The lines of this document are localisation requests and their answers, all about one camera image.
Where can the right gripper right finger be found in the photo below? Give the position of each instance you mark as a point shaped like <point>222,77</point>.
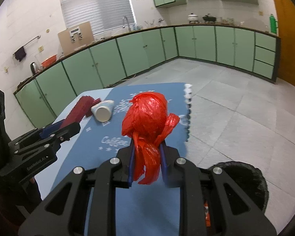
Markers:
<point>178,172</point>

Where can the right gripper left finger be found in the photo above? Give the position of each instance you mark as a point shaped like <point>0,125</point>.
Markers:
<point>84,201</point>

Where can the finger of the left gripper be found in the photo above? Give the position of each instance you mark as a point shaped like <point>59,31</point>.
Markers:
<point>50,129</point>

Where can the dark red sponge strip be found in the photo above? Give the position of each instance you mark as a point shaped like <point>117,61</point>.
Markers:
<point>81,109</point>

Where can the blue white paper cup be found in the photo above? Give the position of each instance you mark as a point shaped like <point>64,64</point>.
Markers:
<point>103,111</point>

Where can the red plastic bag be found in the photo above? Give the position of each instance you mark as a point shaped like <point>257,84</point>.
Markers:
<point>148,123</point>

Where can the black trash bin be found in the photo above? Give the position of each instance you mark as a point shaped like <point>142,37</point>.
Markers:
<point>235,197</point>

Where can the green lower kitchen cabinets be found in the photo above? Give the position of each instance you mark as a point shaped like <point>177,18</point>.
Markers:
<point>45,95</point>

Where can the steel electric kettle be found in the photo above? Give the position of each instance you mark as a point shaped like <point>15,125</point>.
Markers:
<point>34,68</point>

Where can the orange plastic basin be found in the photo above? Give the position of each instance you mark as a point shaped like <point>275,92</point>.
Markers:
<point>48,62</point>

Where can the brown cardboard box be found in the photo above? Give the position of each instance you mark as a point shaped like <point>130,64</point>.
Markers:
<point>75,38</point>

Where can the chrome sink faucet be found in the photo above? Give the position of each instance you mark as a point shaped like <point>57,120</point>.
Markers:
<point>126,23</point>

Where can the window with white blinds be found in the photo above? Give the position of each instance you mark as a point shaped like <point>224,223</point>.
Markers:
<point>103,15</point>

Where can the brown wooden door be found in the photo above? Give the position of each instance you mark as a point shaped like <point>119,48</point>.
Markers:
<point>286,25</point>

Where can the white cooking pot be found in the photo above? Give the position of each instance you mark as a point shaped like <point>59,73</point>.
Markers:
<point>193,18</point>

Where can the green thermos bottle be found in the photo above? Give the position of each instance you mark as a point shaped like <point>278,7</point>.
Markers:
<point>273,24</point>

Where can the black wok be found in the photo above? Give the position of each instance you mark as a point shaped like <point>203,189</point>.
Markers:
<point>209,19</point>

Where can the dark cloth on rail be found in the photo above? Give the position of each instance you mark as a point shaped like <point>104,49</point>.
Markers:
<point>20,54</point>

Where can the metal towel rail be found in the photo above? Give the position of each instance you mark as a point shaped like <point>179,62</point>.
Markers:
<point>33,39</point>

